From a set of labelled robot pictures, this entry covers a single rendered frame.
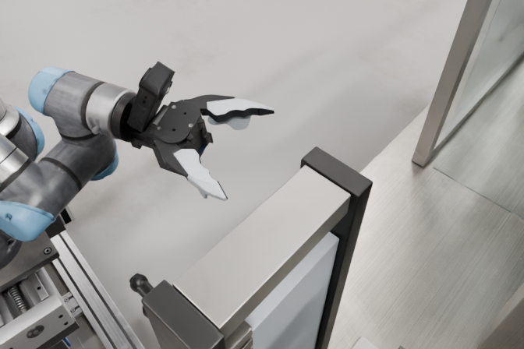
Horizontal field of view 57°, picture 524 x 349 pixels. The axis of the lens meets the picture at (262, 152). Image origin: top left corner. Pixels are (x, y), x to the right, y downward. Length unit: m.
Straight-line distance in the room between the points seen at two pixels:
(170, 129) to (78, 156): 0.19
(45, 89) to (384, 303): 0.65
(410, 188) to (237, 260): 0.79
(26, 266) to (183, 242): 1.00
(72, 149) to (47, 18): 2.69
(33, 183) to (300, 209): 0.51
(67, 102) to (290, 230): 0.49
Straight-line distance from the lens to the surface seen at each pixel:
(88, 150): 0.80
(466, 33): 0.89
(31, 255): 1.12
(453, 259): 0.98
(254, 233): 0.30
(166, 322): 0.28
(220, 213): 2.08
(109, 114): 0.69
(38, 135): 1.07
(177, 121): 0.66
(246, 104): 0.66
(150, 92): 0.59
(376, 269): 0.93
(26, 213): 0.75
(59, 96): 0.74
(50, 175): 0.77
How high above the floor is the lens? 1.70
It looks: 48 degrees down
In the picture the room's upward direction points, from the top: straight up
